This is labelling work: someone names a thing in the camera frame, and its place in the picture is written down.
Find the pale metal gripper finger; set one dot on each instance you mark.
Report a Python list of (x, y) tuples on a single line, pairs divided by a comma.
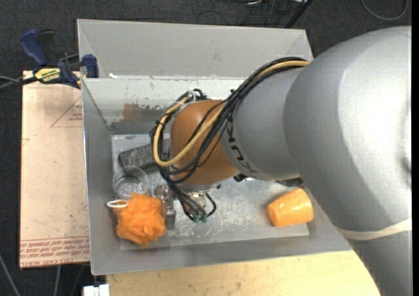
[(161, 192), (171, 216)]

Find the orange mesh bath sponge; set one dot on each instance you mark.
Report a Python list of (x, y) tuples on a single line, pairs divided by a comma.
[(141, 219)]

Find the clear glass cup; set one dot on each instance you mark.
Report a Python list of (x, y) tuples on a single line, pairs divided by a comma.
[(130, 183)]

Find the dark green flat block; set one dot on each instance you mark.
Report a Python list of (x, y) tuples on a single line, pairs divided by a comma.
[(137, 156)]

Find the orange plastic cup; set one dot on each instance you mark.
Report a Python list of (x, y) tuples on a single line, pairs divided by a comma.
[(290, 208)]

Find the brown cardboard board, red print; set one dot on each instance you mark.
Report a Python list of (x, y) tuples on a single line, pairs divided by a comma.
[(52, 163)]

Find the grey metal bin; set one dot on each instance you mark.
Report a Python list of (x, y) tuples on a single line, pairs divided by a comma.
[(196, 52)]

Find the black cylinder on white bracket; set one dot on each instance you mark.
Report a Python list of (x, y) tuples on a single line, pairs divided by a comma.
[(241, 177)]

